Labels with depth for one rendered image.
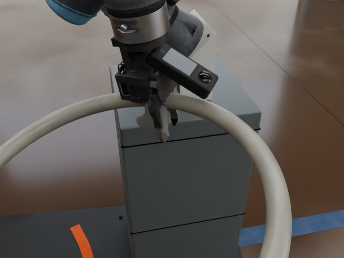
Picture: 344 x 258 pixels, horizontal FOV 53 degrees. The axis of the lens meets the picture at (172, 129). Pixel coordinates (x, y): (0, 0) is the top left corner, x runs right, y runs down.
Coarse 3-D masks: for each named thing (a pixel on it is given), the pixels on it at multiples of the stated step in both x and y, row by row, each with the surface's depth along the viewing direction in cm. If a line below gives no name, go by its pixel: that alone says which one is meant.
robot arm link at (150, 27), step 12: (156, 12) 50; (120, 24) 51; (132, 24) 50; (144, 24) 50; (156, 24) 51; (168, 24) 54; (120, 36) 52; (132, 36) 51; (144, 36) 51; (156, 36) 52
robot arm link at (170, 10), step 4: (168, 0) 85; (172, 0) 86; (168, 4) 86; (172, 4) 87; (104, 8) 86; (168, 8) 89; (172, 8) 91; (104, 12) 88; (168, 12) 90; (172, 12) 90; (108, 16) 89; (168, 16) 90
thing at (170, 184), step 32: (224, 64) 122; (224, 96) 103; (128, 128) 91; (192, 128) 95; (256, 128) 100; (128, 160) 96; (160, 160) 99; (192, 160) 102; (224, 160) 104; (128, 192) 104; (160, 192) 106; (192, 192) 109; (224, 192) 113; (128, 224) 132; (160, 224) 115; (192, 224) 119; (224, 224) 122; (160, 256) 125; (192, 256) 130; (224, 256) 134
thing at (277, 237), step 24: (120, 96) 64; (168, 96) 61; (192, 96) 60; (48, 120) 62; (72, 120) 64; (216, 120) 56; (240, 120) 54; (24, 144) 60; (240, 144) 53; (264, 144) 50; (0, 168) 58; (264, 168) 46; (264, 192) 45; (288, 192) 44; (288, 216) 41; (264, 240) 40; (288, 240) 39
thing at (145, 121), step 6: (162, 108) 61; (144, 114) 63; (162, 114) 61; (138, 120) 65; (144, 120) 64; (150, 120) 63; (162, 120) 62; (144, 126) 65; (150, 126) 64; (162, 126) 62; (156, 132) 64; (162, 132) 63; (168, 132) 65; (162, 138) 65
